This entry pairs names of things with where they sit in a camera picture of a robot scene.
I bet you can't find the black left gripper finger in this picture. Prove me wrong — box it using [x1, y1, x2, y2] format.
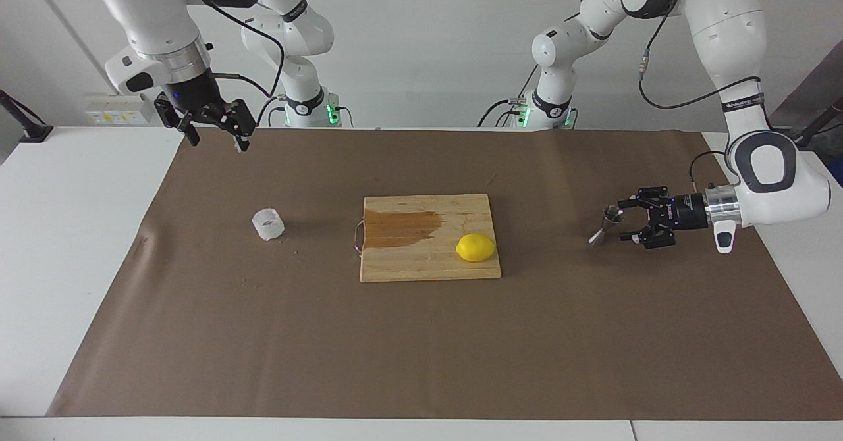
[622, 220, 676, 251]
[618, 188, 669, 213]

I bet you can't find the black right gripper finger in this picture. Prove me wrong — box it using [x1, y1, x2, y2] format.
[201, 99, 258, 152]
[155, 94, 200, 147]

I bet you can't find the steel double jigger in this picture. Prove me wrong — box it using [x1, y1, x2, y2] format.
[588, 205, 626, 249]

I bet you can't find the clear textured cup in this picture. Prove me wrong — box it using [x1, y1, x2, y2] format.
[252, 208, 285, 242]

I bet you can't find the black clamp stand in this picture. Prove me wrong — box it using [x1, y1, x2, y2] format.
[0, 89, 53, 143]
[784, 97, 843, 150]

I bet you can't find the dark grey panel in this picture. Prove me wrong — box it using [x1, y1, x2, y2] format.
[767, 38, 843, 132]

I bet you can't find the yellow lemon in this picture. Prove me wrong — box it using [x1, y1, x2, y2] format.
[456, 233, 497, 263]

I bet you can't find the wooden cutting board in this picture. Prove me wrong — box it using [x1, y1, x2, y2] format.
[354, 194, 502, 284]

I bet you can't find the brown paper mat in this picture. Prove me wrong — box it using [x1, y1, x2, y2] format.
[46, 127, 843, 422]

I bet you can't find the black right base cable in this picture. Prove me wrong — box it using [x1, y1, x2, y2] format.
[256, 95, 287, 128]

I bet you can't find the black base cable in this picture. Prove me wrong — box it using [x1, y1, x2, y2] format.
[479, 97, 530, 128]
[256, 95, 287, 128]

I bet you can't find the white wall socket box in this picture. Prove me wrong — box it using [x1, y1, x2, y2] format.
[86, 93, 155, 126]

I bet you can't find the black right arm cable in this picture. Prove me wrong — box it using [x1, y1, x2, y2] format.
[175, 0, 286, 99]

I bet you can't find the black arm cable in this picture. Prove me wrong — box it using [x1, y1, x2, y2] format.
[638, 0, 775, 185]
[175, 0, 286, 99]

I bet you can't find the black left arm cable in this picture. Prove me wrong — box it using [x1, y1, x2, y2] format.
[638, 0, 775, 185]

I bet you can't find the black left base cable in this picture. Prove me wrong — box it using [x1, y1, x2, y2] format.
[479, 97, 530, 128]

